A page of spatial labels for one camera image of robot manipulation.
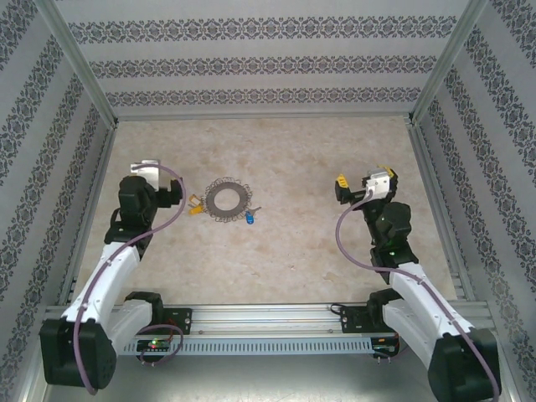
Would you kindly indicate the yellow key tag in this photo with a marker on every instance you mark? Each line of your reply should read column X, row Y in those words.
column 195, row 209

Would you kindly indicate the silver metal keyring disc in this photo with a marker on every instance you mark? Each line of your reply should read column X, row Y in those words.
column 214, row 201

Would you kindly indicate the blue key tag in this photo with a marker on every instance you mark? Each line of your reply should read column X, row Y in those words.
column 250, row 218

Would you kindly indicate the silver key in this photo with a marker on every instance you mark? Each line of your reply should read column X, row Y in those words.
column 256, row 209

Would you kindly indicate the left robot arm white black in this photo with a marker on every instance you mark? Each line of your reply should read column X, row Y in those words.
column 104, row 280

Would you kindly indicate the grey metal panel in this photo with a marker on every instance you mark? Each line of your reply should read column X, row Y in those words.
column 268, row 381

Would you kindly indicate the aluminium side rail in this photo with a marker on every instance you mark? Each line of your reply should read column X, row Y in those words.
column 101, row 167
column 424, row 167

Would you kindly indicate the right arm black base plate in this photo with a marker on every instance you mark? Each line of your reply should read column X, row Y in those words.
column 352, row 320

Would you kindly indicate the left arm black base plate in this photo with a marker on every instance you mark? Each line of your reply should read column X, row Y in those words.
column 180, row 320

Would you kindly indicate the aluminium frame post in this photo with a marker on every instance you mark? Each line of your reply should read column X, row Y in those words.
column 444, row 63
column 79, row 63

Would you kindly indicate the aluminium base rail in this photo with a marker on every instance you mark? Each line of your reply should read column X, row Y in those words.
column 268, row 320

